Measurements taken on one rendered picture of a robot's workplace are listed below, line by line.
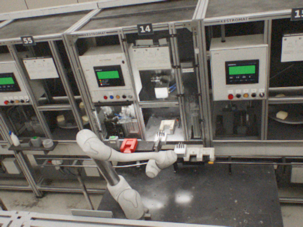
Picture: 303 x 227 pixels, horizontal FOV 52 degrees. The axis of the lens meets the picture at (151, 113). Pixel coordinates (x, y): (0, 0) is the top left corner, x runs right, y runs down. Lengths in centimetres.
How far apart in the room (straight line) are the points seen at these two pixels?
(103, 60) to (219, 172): 144
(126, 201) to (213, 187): 79
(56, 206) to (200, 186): 194
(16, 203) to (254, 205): 292
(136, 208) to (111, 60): 123
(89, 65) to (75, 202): 187
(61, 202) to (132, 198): 175
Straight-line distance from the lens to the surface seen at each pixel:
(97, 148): 212
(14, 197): 449
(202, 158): 285
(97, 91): 286
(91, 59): 272
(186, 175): 293
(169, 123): 309
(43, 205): 416
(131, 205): 248
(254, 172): 295
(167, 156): 237
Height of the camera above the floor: 270
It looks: 31 degrees down
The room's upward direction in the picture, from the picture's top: 11 degrees counter-clockwise
